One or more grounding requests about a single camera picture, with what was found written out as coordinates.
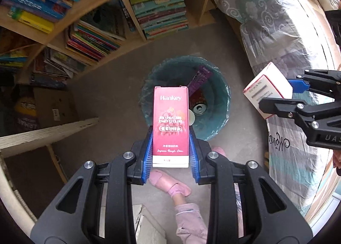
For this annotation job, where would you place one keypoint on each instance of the stack of green teal books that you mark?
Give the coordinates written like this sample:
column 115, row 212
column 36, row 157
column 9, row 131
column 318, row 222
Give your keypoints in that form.
column 159, row 12

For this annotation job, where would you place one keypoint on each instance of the grey swirl printed blanket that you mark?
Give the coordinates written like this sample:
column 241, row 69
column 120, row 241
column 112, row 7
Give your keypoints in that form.
column 279, row 20

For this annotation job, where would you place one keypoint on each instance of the stack of dark cover books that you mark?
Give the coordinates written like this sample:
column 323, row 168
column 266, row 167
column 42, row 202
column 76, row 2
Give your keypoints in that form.
column 109, row 17

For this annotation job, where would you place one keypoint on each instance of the purple toothbrush package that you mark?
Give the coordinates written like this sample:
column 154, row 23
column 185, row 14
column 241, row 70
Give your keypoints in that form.
column 201, row 78

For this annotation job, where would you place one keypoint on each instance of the pink and white small box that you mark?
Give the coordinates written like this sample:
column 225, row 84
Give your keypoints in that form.
column 170, row 121

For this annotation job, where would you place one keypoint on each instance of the person's leg in pink pants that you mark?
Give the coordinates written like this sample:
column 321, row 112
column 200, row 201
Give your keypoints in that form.
column 190, row 222

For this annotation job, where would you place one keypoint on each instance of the person's pink shoe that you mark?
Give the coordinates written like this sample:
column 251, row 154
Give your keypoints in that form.
column 170, row 184
column 219, row 151

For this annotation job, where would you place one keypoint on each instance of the waste bin with teal bag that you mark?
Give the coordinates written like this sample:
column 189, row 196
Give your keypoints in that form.
column 215, row 105

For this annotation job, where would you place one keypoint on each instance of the white box with red trim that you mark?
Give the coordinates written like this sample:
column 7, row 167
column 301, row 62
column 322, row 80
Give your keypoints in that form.
column 269, row 81

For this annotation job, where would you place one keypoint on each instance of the stack of striped spine books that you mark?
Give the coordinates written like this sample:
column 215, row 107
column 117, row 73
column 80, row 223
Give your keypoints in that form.
column 90, row 41

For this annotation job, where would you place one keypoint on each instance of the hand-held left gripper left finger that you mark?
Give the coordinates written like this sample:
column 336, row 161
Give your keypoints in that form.
column 147, row 153

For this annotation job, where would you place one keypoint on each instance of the red drink can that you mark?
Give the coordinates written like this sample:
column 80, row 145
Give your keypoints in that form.
column 199, row 108

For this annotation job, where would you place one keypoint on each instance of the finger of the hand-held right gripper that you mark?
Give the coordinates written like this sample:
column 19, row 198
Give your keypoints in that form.
column 297, row 86
column 279, row 108

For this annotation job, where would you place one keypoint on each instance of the brown cardboard box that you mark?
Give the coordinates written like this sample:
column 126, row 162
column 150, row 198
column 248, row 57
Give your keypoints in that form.
column 58, row 108

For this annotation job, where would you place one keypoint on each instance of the white cardboard piece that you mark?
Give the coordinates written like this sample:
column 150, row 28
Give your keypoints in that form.
column 149, row 228

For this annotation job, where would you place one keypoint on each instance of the stack of worn magazines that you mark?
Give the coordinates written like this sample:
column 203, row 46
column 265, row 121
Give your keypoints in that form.
column 56, row 65

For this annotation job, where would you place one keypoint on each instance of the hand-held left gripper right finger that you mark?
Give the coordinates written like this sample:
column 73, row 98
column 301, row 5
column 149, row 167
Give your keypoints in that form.
column 193, row 158

